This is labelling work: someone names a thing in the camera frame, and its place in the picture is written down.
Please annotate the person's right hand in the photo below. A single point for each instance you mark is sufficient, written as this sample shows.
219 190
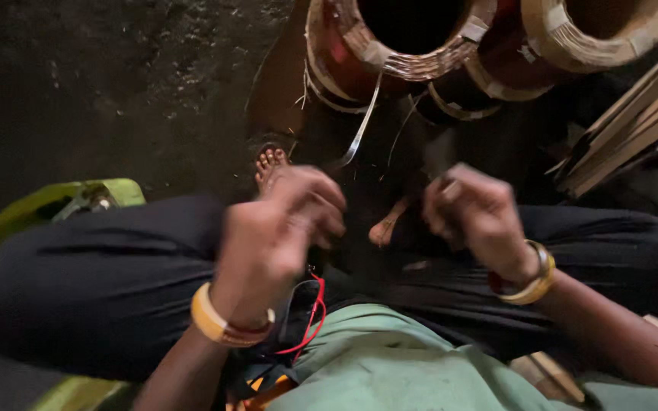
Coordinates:
477 222

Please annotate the person's left hand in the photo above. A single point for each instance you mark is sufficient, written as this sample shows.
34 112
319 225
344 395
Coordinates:
266 240

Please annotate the person's left fingers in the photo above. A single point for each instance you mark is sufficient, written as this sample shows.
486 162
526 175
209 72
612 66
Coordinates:
317 208

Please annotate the person's right fingers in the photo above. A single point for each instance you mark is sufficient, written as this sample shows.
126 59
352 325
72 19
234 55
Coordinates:
449 200

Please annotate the person's left foot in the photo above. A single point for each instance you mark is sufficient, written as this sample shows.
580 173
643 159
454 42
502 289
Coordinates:
269 165

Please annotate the person's foot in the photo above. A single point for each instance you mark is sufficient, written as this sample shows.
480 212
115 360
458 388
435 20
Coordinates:
387 225
269 165

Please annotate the person's right foot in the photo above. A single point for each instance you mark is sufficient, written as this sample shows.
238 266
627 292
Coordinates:
387 225

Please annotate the gold and red right bangles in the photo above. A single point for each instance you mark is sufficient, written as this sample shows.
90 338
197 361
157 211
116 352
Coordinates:
529 277

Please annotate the gold and red bangles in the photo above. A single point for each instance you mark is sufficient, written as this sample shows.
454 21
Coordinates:
529 277
223 322

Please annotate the copper wound transformer coil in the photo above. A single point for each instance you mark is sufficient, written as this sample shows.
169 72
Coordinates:
357 57
592 34
489 85

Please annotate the brown insulating paper sheet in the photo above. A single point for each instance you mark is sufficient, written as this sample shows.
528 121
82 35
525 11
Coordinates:
275 85

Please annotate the gold and red left bangles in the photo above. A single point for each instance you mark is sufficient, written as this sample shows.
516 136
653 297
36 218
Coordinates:
223 322

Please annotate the person's green shirt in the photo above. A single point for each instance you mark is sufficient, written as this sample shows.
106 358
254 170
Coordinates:
397 365

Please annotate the stack of wooden strips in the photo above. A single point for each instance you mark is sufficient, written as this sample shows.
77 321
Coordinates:
631 131

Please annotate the wooden block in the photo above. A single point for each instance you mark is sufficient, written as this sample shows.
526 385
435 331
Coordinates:
546 374

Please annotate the person's black trousers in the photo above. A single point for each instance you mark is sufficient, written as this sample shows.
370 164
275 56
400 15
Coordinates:
106 285

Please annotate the metal tool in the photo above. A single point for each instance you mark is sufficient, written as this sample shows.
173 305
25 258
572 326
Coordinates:
80 202

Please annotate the green plastic stool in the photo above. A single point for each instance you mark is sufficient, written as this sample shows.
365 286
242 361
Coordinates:
32 211

